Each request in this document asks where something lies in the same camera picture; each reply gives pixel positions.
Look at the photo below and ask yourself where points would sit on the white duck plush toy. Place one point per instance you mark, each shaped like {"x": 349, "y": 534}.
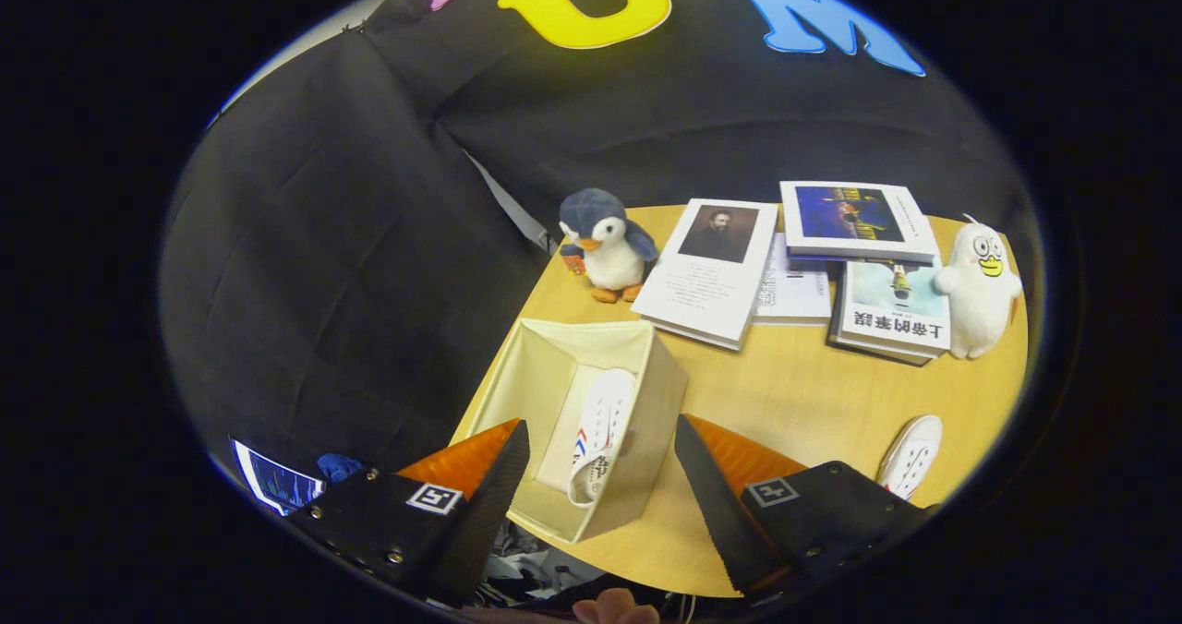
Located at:
{"x": 979, "y": 292}

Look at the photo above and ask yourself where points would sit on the white striped canvas shoe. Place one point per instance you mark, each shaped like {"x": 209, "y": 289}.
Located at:
{"x": 605, "y": 412}
{"x": 914, "y": 453}

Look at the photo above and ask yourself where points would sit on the blue lit screen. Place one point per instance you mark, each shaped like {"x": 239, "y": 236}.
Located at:
{"x": 277, "y": 481}

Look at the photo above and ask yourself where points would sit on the thin white lettered book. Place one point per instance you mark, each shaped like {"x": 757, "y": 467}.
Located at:
{"x": 794, "y": 292}

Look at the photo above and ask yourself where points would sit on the beige fabric storage box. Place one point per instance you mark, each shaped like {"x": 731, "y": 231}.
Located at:
{"x": 656, "y": 412}

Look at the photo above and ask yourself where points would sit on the blue night picture book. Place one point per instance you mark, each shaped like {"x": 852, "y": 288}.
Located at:
{"x": 859, "y": 218}

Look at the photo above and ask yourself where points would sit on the thick pale green book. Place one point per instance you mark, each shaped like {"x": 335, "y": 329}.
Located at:
{"x": 891, "y": 319}

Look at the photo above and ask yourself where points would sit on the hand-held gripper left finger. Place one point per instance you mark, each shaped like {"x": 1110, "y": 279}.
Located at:
{"x": 480, "y": 522}

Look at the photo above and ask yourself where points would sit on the blue penguin plush toy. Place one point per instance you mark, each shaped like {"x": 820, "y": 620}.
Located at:
{"x": 609, "y": 255}

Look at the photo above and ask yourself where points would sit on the blue cloth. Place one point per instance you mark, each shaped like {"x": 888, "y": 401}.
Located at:
{"x": 340, "y": 467}

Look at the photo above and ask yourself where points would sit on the white portrait cover book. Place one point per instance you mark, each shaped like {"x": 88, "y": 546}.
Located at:
{"x": 706, "y": 282}

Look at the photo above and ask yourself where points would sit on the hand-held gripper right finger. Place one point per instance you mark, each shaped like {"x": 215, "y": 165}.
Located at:
{"x": 725, "y": 522}

